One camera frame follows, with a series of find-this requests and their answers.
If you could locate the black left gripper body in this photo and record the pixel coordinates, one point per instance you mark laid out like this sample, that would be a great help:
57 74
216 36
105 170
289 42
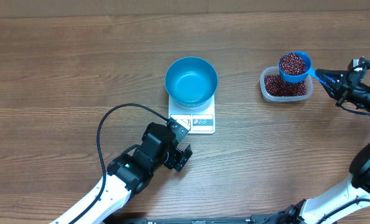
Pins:
176 159

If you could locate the white digital kitchen scale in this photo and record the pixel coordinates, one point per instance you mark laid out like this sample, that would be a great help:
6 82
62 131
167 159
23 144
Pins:
201 119

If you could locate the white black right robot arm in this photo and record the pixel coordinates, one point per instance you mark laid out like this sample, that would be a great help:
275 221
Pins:
352 193

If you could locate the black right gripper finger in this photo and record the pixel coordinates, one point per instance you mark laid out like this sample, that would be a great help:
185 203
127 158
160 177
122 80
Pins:
330 76
332 88

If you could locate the clear plastic container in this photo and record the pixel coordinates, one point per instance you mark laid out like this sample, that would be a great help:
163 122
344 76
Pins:
283 99

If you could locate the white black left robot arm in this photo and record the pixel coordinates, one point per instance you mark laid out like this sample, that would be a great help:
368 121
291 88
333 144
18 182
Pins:
128 175

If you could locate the red adzuki beans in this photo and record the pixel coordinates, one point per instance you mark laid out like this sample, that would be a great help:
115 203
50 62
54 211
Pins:
291 64

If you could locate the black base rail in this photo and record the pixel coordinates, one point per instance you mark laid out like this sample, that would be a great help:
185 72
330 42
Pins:
121 219

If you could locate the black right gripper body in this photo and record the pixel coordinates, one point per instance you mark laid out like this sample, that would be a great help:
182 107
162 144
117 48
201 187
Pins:
356 93

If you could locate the blue plastic measuring scoop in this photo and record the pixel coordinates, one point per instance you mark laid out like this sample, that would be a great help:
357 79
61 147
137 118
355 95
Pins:
309 70

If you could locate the teal plastic bowl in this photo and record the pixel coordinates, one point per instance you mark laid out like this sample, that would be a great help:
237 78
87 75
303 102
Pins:
191 81

